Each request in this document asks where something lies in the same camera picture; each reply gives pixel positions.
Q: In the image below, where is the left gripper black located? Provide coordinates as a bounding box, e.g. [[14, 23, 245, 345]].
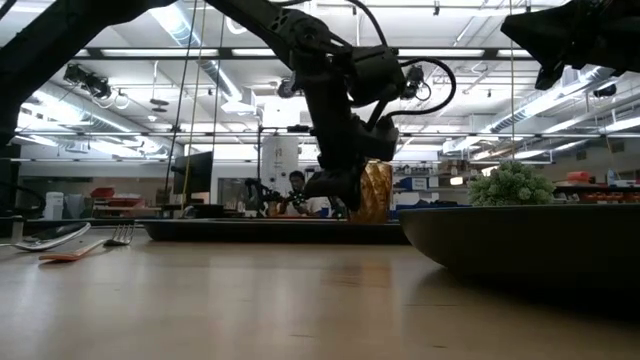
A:
[[303, 88, 402, 212]]

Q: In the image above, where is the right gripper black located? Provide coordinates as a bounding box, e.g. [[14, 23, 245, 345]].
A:
[[500, 0, 640, 92]]

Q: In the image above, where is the amber ribbed glass cup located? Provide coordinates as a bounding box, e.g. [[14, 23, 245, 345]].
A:
[[348, 159, 394, 224]]

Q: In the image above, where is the black round plate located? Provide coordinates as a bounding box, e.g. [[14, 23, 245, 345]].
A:
[[398, 203, 640, 301]]

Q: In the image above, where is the fork with orange handle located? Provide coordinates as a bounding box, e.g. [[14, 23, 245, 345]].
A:
[[38, 223, 136, 263]]

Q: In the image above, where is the spoon with orange handle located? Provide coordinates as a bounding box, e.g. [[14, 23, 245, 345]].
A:
[[0, 221, 92, 252]]

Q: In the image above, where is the black rectangular serving tray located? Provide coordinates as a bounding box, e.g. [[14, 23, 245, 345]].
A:
[[137, 217, 411, 246]]

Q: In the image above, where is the person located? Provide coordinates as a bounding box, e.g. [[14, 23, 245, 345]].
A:
[[277, 169, 331, 219]]

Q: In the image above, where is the white cylindrical tank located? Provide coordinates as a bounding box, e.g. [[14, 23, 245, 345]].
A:
[[260, 135, 300, 201]]

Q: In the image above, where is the green artificial ball plant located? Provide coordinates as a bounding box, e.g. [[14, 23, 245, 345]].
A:
[[467, 159, 556, 207]]

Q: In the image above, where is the black computer monitor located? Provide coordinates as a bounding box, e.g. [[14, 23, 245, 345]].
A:
[[172, 151, 214, 206]]

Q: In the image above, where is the black overhead crossbar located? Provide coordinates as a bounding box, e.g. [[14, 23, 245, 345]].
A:
[[74, 46, 537, 62]]

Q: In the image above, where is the white plastic container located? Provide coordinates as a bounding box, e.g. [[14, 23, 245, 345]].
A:
[[43, 191, 65, 221]]

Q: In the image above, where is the black robot arm cable loop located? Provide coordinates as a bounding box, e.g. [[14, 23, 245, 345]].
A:
[[382, 56, 458, 120]]

